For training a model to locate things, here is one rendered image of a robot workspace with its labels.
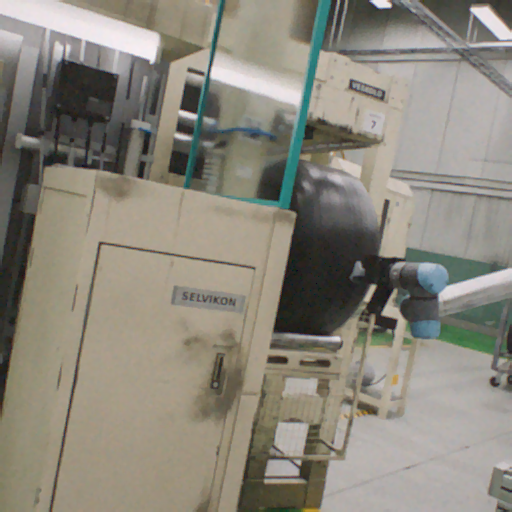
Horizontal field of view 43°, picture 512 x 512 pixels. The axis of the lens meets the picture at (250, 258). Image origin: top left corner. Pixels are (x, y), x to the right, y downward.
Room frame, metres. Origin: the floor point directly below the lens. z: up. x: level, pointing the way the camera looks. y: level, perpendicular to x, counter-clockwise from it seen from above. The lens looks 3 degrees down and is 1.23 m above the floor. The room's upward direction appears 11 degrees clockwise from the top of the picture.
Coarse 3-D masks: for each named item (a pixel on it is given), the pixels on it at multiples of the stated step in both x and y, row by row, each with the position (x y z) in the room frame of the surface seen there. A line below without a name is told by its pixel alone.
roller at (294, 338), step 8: (272, 336) 1.98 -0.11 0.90; (280, 336) 2.00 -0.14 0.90; (288, 336) 2.01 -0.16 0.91; (296, 336) 2.02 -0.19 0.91; (304, 336) 2.04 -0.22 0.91; (312, 336) 2.05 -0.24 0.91; (320, 336) 2.07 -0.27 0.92; (328, 336) 2.09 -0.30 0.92; (336, 336) 2.11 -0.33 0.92; (288, 344) 2.02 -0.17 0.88; (296, 344) 2.03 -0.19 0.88; (304, 344) 2.04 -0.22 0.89; (312, 344) 2.05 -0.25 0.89; (320, 344) 2.07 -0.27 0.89; (328, 344) 2.08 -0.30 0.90; (336, 344) 2.09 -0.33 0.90
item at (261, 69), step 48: (240, 0) 1.63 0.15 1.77; (288, 0) 1.39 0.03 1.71; (240, 48) 1.58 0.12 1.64; (288, 48) 1.36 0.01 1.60; (240, 96) 1.53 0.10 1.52; (288, 96) 1.32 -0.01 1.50; (192, 144) 1.74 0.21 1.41; (240, 144) 1.48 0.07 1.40; (288, 144) 1.28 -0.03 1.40; (240, 192) 1.44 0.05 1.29; (288, 192) 1.26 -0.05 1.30
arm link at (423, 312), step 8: (416, 296) 1.65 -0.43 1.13; (424, 296) 1.64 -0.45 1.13; (432, 296) 1.64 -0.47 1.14; (408, 304) 1.74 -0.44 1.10; (416, 304) 1.65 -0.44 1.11; (424, 304) 1.64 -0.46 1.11; (432, 304) 1.64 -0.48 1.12; (408, 312) 1.70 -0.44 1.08; (416, 312) 1.65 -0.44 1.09; (424, 312) 1.64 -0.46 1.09; (432, 312) 1.64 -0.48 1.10; (408, 320) 1.72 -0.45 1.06; (416, 320) 1.65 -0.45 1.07; (424, 320) 1.64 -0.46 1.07; (432, 320) 1.64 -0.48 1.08; (416, 328) 1.65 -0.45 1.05; (424, 328) 1.64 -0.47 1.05; (432, 328) 1.64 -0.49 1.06; (416, 336) 1.65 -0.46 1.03; (424, 336) 1.64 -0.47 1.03; (432, 336) 1.64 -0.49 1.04
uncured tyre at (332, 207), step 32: (320, 192) 1.94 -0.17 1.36; (352, 192) 2.02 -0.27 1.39; (320, 224) 1.90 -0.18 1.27; (352, 224) 1.95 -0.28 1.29; (288, 256) 1.93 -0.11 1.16; (320, 256) 1.89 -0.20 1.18; (352, 256) 1.93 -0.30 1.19; (288, 288) 1.92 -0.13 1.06; (320, 288) 1.91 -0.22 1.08; (352, 288) 1.96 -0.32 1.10; (288, 320) 1.98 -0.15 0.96; (320, 320) 2.00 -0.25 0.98
